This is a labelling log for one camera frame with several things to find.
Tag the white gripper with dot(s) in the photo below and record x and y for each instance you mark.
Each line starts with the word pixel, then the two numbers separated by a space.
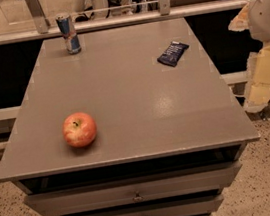
pixel 267 18

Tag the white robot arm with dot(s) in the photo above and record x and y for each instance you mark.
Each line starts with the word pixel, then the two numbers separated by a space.
pixel 255 17

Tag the red apple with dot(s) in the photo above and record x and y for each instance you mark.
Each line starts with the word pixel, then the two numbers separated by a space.
pixel 79 130

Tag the dark blue snack bar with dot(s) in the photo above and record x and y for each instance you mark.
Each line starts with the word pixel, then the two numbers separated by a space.
pixel 171 56

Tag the grey drawer cabinet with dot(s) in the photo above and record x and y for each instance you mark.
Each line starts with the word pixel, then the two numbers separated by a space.
pixel 150 118

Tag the blue silver drink can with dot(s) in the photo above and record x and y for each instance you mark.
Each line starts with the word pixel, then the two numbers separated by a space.
pixel 66 26

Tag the top grey drawer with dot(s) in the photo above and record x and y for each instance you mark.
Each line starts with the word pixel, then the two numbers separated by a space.
pixel 114 194

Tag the metal railing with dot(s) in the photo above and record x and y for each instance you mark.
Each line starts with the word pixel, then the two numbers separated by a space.
pixel 27 20

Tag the middle grey drawer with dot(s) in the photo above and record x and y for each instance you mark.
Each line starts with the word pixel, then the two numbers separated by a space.
pixel 182 207

